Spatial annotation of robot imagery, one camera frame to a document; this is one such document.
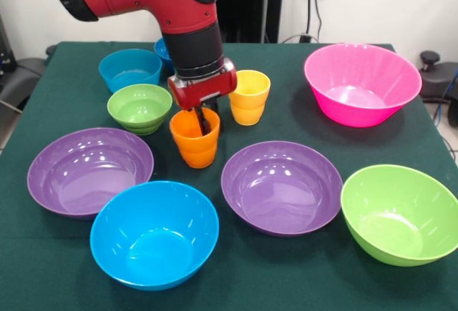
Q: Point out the dark green table cloth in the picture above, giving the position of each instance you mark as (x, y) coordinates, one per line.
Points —
(286, 275)

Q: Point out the large blue bowl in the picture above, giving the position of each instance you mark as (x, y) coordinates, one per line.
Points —
(154, 239)

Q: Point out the small green bowl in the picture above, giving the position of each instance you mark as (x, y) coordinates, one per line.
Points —
(136, 107)

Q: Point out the small light blue bowl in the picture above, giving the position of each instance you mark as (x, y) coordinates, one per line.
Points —
(129, 68)

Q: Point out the black chair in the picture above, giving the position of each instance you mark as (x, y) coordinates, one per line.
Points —
(18, 75)

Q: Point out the large green bowl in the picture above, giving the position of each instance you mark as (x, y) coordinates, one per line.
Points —
(397, 218)

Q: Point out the yellow cup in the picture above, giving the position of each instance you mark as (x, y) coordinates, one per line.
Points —
(252, 104)

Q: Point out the purple bowl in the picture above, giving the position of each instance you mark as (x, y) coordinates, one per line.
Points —
(279, 189)
(86, 175)

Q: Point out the orange cup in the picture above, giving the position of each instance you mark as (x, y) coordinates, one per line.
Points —
(195, 150)

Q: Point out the large pink bowl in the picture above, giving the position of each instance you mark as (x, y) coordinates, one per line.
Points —
(358, 89)

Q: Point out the black knobbed equipment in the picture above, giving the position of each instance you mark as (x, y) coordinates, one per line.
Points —
(429, 59)

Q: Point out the small dark blue bowl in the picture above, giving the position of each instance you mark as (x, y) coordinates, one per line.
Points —
(163, 52)

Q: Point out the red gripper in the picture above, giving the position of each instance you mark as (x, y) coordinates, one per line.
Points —
(204, 88)

